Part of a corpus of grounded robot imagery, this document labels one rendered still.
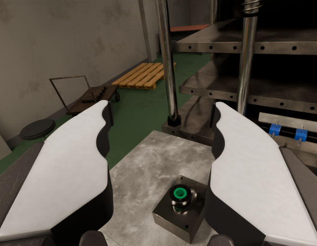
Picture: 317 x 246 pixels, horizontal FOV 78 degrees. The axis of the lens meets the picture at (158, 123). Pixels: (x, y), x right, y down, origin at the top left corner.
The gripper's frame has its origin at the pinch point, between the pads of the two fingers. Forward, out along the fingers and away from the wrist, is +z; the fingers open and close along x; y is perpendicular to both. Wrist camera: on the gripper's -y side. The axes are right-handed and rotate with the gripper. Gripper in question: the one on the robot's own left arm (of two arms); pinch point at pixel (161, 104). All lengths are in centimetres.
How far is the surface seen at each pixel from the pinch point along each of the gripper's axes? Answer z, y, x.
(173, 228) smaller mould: 27, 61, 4
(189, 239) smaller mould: 24, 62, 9
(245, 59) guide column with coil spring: 78, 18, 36
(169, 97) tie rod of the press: 99, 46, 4
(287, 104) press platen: 72, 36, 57
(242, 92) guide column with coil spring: 78, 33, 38
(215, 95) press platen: 90, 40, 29
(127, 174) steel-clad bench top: 57, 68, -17
